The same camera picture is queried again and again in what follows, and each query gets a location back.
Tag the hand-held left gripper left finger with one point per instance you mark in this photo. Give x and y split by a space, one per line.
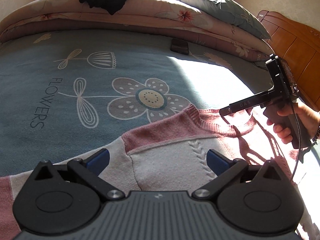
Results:
98 160

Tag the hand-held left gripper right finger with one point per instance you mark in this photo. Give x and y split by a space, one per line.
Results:
216 162

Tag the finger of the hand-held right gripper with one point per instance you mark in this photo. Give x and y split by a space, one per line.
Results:
242 105

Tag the pink and cream knit sweater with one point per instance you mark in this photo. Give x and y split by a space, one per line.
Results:
170 150

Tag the person's right hand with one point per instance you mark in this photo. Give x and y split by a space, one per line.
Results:
308 116

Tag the wooden headboard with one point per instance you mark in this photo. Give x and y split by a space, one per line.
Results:
295 40

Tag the dark phone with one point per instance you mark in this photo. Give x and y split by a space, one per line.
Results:
180 46

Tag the grey-green floral pillow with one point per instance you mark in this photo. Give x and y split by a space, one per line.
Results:
225 10

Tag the blue floral bed sheet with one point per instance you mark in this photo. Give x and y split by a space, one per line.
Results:
50 85

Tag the folded floral quilt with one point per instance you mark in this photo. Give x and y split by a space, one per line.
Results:
150 17

